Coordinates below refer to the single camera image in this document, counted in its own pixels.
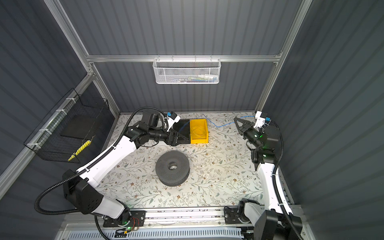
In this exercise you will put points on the black wire basket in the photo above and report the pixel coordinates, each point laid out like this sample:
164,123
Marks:
46,141

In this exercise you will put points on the black plastic bin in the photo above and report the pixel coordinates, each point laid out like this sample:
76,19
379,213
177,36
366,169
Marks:
182,125

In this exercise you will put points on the yellow plastic bin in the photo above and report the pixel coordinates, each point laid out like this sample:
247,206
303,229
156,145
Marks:
199,133

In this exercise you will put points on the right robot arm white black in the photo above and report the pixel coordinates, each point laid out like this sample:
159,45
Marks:
275,220

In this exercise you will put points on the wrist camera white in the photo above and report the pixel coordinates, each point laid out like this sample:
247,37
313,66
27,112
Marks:
261,120
172,118

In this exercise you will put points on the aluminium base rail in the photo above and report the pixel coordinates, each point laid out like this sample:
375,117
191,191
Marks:
160,217

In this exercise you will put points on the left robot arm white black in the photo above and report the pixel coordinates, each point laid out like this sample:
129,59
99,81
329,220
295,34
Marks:
81,190

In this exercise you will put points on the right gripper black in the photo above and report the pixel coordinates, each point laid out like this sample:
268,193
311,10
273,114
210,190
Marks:
247,125

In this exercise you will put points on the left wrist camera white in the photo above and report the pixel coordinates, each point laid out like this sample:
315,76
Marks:
172,118

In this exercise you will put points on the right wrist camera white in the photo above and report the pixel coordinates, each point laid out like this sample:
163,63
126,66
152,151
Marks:
261,120

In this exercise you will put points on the white vented strip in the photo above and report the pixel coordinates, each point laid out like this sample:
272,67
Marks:
221,233

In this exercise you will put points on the white wire mesh basket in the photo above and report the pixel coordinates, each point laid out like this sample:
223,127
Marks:
187,73

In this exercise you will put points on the yellow black item in basket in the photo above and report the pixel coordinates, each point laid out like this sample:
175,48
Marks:
79,150

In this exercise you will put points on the grey perforated spool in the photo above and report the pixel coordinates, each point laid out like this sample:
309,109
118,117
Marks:
172,168

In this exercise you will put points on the black pad in basket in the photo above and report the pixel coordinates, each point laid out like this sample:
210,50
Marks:
80,127

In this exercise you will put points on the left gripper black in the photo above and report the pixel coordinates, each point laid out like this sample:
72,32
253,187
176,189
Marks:
170,135

